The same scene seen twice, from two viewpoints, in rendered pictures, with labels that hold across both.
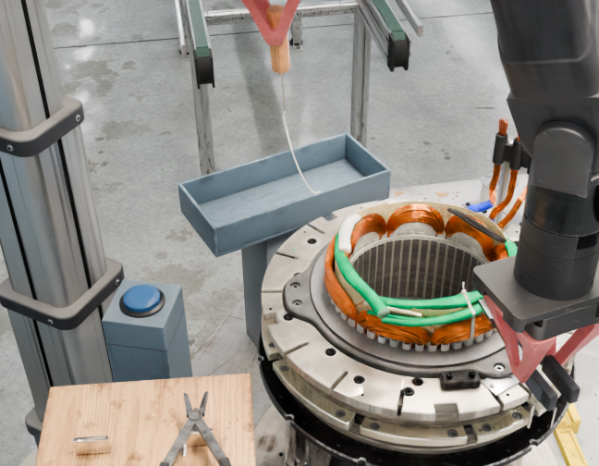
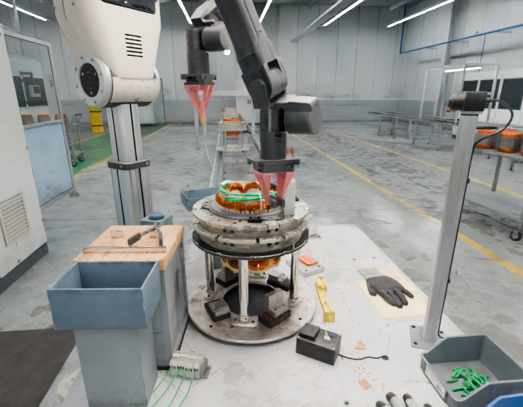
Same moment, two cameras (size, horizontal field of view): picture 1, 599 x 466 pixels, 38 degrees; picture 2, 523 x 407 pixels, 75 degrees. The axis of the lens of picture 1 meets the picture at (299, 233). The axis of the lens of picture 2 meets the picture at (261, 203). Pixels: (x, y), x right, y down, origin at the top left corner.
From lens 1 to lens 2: 0.43 m
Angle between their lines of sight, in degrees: 20
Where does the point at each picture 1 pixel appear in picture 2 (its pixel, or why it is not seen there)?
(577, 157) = (261, 90)
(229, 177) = (199, 192)
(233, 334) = (201, 261)
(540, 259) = (264, 144)
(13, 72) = (125, 140)
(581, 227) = (274, 128)
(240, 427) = (173, 234)
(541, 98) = (248, 71)
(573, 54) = (253, 50)
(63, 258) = (135, 214)
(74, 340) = not seen: hidden behind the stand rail
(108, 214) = not seen: hidden behind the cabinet
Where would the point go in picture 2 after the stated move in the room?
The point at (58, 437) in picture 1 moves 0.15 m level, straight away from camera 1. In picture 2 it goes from (107, 234) to (110, 215)
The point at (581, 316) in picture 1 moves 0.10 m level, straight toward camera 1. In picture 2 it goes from (280, 166) to (257, 176)
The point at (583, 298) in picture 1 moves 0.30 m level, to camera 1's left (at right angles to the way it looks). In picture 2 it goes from (280, 160) to (139, 158)
